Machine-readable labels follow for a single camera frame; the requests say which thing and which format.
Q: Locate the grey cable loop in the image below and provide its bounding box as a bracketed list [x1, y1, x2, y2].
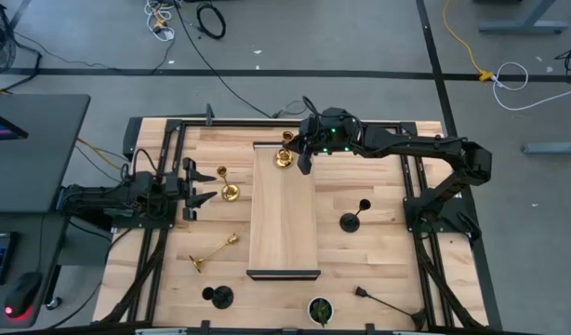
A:
[271, 100, 310, 120]

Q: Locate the grey table leg foot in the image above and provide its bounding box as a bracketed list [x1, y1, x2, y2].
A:
[478, 0, 569, 35]

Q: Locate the white cable bundle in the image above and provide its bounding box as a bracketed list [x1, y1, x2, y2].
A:
[143, 0, 176, 43]

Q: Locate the white looped cable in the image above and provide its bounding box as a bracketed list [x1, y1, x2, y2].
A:
[492, 61, 571, 112]

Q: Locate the coiled black cable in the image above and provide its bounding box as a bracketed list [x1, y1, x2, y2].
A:
[195, 2, 227, 41]

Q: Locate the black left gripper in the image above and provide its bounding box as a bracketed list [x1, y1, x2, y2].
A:
[163, 156, 219, 222]

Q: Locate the small plant in white pot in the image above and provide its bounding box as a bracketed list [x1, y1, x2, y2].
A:
[307, 296, 335, 328]

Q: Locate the gold candle stick holder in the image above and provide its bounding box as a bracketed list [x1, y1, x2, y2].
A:
[216, 166, 241, 203]
[274, 129, 296, 169]
[188, 233, 240, 275]

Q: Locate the black aluminium table frame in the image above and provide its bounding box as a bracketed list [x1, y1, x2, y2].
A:
[99, 115, 491, 335]

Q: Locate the computer screen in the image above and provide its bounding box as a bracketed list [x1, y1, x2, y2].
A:
[0, 109, 30, 142]

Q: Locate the black floor tape strip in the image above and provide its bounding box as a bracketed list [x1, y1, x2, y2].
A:
[415, 0, 504, 331]
[0, 67, 571, 84]

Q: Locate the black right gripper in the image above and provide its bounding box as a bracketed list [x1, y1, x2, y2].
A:
[283, 107, 364, 177]

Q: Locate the thin yellow cable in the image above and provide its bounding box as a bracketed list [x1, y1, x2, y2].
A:
[75, 137, 125, 171]

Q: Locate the black desk panel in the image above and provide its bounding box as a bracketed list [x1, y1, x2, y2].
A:
[0, 94, 91, 214]

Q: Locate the grey floor bar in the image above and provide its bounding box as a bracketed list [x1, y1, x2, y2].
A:
[521, 141, 571, 155]

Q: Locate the black candle stick holder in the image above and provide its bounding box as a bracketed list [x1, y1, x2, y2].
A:
[354, 286, 427, 327]
[339, 198, 372, 234]
[201, 285, 235, 311]

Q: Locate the long black floor cable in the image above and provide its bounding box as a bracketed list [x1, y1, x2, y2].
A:
[172, 0, 273, 119]

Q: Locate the dark grey desk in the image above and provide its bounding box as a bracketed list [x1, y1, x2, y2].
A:
[0, 212, 71, 329]

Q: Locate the yellow extension cable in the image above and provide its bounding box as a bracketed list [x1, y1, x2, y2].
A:
[442, 0, 495, 83]

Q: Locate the black computer mouse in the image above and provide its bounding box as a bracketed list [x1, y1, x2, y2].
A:
[4, 272, 44, 322]

